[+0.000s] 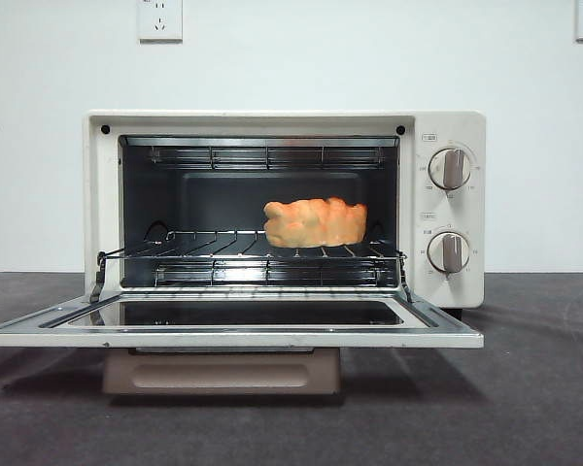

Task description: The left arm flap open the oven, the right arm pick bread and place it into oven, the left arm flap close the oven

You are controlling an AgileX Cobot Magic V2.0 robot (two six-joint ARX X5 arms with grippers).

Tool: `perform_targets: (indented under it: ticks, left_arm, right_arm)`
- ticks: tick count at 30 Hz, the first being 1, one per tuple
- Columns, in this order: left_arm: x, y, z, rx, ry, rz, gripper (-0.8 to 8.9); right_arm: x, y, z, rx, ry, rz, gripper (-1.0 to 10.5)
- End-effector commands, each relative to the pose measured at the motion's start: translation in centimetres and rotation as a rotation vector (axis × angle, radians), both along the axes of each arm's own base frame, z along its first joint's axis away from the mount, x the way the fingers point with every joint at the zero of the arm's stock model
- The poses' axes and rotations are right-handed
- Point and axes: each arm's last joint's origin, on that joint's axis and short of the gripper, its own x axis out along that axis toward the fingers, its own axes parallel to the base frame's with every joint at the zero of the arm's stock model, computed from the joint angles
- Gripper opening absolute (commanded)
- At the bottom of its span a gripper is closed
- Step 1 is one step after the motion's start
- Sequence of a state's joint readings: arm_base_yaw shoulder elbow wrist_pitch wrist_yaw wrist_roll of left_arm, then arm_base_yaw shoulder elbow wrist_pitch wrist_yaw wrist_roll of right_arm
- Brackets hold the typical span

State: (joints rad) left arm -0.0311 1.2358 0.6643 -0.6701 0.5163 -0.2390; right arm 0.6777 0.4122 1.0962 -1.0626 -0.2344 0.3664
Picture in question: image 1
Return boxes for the oven door with beige handle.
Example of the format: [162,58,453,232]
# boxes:
[0,289,486,397]

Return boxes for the golden brown bread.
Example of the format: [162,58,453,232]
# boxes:
[262,196,369,250]

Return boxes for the cream Toshiba toaster oven body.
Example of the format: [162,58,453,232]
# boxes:
[81,109,487,321]

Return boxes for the temperature knob cream beige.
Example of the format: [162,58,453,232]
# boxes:
[428,148,472,191]

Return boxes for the timer knob cream beige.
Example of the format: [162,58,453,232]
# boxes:
[427,231,471,273]

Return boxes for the metal wire oven rack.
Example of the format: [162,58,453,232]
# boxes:
[96,230,409,259]

